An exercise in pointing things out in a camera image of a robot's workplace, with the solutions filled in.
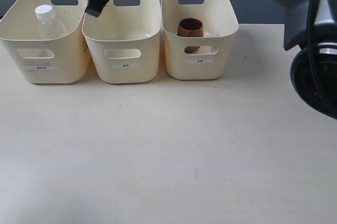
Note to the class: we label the clear plastic bottle white cap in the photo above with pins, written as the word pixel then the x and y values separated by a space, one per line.
pixel 49 25

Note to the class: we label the brown wooden cup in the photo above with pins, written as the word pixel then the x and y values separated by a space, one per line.
pixel 190 27

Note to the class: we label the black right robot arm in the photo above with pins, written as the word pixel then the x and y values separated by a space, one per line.
pixel 311 25

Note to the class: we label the middle cream plastic bin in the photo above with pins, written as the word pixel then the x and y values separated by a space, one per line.
pixel 124 41

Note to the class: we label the cream plastic bin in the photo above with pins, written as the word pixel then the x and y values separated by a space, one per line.
pixel 198 58
pixel 54 61
pixel 124 41

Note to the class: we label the left cream plastic bin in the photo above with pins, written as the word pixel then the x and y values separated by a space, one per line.
pixel 54 61

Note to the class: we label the right cream plastic bin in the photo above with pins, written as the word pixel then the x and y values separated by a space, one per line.
pixel 198 58

